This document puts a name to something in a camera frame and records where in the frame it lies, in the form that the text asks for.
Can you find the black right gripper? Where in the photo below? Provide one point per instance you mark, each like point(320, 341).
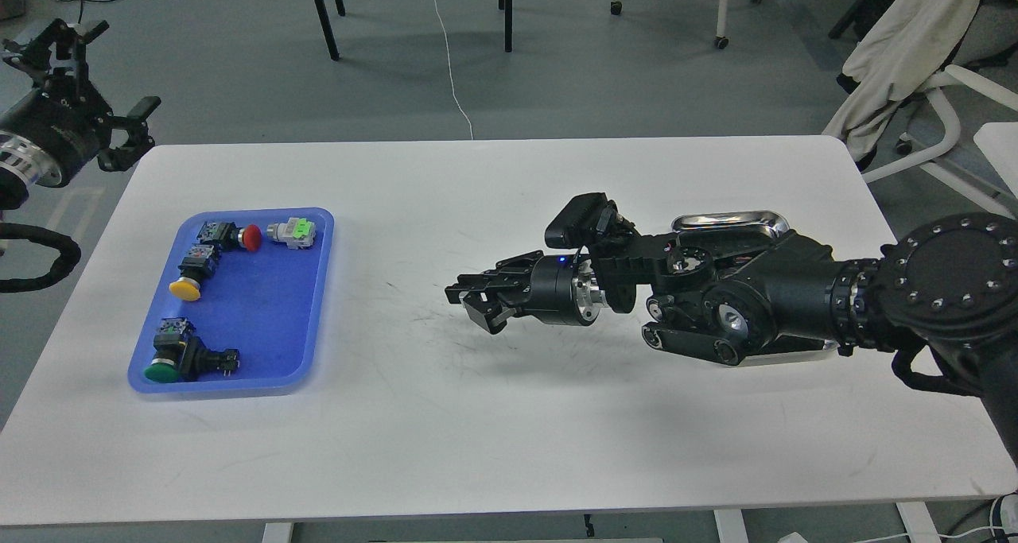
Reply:
point(559, 289)

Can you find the silver metal tray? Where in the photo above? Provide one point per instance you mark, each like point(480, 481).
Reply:
point(732, 222)

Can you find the yellow push button switch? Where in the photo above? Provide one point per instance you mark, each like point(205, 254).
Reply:
point(199, 264)

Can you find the black table legs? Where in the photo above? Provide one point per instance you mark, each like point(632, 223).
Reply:
point(329, 10)

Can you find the green push button switch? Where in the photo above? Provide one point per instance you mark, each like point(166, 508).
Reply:
point(181, 356)

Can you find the white chair with cloth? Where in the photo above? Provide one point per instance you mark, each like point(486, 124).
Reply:
point(909, 43)

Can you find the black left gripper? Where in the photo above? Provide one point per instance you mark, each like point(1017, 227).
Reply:
point(50, 134)

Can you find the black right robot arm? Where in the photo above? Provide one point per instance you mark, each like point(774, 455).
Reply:
point(942, 299)

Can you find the grey green connector part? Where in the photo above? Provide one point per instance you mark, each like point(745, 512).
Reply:
point(297, 233)

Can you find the red push button switch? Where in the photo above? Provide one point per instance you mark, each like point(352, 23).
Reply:
point(228, 237)

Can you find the blue plastic tray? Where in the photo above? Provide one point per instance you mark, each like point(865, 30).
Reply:
point(264, 304)

